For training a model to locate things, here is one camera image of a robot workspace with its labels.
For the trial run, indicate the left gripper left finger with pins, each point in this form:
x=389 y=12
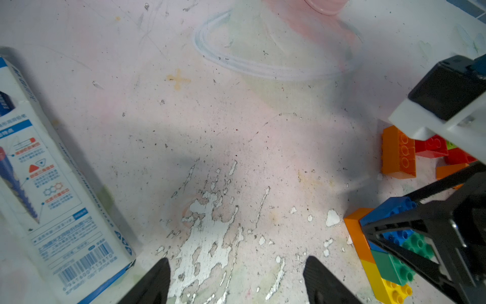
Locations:
x=153 y=288

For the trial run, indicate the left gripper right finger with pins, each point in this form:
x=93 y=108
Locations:
x=323 y=287

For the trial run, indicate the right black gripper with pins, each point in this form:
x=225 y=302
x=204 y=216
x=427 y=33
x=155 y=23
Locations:
x=457 y=228

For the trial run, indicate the yellow lego brick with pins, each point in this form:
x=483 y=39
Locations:
x=385 y=291

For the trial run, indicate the orange lego brick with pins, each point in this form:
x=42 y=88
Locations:
x=448 y=170
x=398 y=154
x=353 y=225

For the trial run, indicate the red lego brick top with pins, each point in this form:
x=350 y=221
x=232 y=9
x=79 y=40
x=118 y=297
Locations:
x=457 y=156

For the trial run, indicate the lime lego brick top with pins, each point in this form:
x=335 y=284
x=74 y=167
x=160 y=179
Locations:
x=450 y=145

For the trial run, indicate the small red lego brick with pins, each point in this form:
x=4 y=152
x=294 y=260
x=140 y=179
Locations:
x=435 y=147

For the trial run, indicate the white blue small box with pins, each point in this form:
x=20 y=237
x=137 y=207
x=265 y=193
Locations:
x=47 y=201

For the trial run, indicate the pink pen cup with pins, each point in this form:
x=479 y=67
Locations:
x=327 y=7

